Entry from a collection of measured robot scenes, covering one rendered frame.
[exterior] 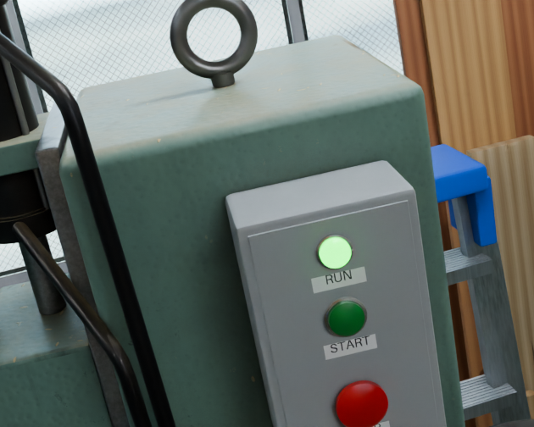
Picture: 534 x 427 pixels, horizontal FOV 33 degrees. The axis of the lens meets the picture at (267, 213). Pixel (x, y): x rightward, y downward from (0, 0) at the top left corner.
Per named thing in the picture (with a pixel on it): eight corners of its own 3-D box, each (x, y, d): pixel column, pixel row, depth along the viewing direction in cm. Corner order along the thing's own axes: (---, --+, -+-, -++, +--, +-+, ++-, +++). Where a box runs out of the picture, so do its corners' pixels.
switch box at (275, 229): (271, 421, 58) (223, 193, 53) (419, 385, 59) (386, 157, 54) (286, 478, 53) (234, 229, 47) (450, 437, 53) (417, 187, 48)
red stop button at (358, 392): (338, 428, 52) (330, 384, 51) (388, 416, 52) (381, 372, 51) (342, 438, 51) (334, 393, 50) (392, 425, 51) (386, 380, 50)
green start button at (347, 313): (327, 340, 50) (320, 302, 49) (369, 329, 50) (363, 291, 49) (330, 345, 49) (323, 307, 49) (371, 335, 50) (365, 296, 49)
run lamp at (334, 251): (319, 271, 49) (313, 238, 48) (354, 263, 49) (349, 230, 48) (321, 276, 48) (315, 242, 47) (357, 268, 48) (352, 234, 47)
